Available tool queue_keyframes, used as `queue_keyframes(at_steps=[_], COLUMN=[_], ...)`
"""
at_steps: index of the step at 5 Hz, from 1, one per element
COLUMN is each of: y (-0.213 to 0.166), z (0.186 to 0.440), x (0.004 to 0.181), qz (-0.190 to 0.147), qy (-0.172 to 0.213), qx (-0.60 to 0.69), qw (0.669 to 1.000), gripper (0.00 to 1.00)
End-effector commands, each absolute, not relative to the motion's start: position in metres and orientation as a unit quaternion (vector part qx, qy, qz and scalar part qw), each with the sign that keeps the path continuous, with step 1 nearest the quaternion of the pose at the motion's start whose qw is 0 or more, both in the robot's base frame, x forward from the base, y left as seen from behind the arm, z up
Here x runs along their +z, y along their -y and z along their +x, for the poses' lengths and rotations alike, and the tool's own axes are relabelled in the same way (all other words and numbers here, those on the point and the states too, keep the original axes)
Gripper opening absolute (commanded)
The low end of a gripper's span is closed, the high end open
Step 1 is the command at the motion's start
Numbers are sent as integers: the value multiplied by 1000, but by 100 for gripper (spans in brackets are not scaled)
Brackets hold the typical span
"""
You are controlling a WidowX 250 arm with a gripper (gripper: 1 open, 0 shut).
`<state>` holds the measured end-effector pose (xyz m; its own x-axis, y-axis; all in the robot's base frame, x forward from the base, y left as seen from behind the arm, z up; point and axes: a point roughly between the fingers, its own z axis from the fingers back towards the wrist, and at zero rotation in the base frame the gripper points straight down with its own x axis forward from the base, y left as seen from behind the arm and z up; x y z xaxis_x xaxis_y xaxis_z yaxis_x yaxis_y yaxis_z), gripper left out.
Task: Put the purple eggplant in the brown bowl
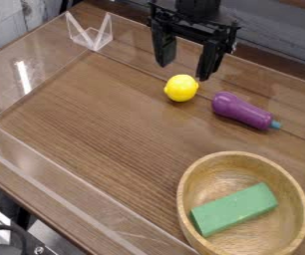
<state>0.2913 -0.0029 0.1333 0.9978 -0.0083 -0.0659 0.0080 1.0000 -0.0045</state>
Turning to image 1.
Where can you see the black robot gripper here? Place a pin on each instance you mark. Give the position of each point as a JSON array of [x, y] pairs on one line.
[[195, 20]]

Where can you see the purple toy eggplant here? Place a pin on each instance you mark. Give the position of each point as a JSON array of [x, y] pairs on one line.
[[231, 107]]

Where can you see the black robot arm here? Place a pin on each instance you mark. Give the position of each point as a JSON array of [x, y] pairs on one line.
[[195, 21]]

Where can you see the brown wooden bowl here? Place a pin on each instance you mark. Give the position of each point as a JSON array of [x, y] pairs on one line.
[[221, 173]]

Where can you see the yellow toy lemon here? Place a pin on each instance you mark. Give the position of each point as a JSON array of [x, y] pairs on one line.
[[180, 88]]

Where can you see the clear acrylic tray walls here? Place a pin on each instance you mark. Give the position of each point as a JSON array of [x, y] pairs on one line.
[[94, 145]]

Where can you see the green rectangular block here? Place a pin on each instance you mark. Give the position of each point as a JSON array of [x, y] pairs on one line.
[[232, 209]]

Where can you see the clear acrylic corner bracket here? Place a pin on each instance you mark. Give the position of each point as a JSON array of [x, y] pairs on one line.
[[92, 38]]

